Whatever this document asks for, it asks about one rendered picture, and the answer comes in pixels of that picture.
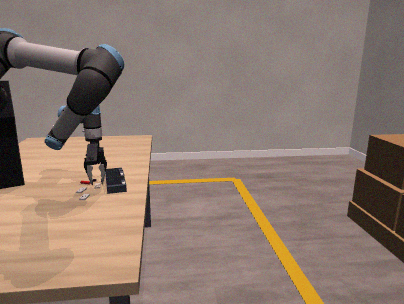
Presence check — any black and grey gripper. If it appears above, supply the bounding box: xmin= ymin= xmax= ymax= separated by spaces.
xmin=84 ymin=136 xmax=107 ymax=185

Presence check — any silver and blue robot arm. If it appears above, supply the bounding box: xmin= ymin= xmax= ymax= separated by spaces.
xmin=0 ymin=28 xmax=124 ymax=150

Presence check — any dark grey rack of three bins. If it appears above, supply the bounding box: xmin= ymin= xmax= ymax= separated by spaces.
xmin=105 ymin=167 xmax=127 ymax=194

